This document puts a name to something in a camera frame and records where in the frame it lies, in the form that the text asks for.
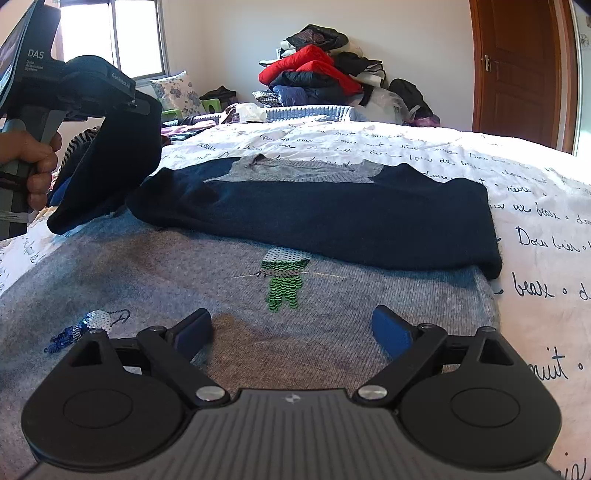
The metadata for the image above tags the blue cloth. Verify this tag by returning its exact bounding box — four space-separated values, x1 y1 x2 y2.
48 178 71 207

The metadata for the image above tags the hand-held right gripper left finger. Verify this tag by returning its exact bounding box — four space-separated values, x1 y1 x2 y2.
69 308 230 408

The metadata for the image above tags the black bag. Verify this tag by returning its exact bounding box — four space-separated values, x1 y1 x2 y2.
389 78 435 121

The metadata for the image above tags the pile of clothes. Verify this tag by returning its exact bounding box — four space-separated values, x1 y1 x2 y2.
253 24 393 112

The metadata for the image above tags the green stool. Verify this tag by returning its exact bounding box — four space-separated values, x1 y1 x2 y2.
159 97 223 123

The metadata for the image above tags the white plastic bag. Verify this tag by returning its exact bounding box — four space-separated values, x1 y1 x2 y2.
369 88 410 124

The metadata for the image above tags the white script printed bedsheet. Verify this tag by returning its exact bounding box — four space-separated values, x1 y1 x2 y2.
0 117 591 480

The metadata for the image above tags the brown wooden door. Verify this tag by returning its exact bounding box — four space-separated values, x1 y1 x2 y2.
468 0 579 149

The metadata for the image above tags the floral pillow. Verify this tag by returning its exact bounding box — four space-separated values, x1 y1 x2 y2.
150 71 205 119

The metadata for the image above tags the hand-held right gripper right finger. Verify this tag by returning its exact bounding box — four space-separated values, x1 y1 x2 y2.
355 305 511 408

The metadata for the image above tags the grey and navy knit sweater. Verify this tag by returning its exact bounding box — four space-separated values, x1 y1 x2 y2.
0 105 504 472

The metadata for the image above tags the person's left hand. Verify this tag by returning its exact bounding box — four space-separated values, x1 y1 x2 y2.
0 130 64 209

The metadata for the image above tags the white crumpled cloth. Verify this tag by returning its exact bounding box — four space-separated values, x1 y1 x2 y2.
224 102 268 124

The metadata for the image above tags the pink patterned cloth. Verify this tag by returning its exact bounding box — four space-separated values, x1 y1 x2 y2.
161 121 218 145

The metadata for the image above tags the blue white knitted blanket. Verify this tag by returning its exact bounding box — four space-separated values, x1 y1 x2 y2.
265 105 357 122

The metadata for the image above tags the window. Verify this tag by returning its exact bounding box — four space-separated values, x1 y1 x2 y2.
58 0 168 82

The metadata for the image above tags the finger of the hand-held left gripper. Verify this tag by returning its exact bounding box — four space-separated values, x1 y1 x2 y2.
104 65 163 121

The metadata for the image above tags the black white striped cloth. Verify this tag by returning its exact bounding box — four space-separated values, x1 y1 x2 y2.
59 127 100 169

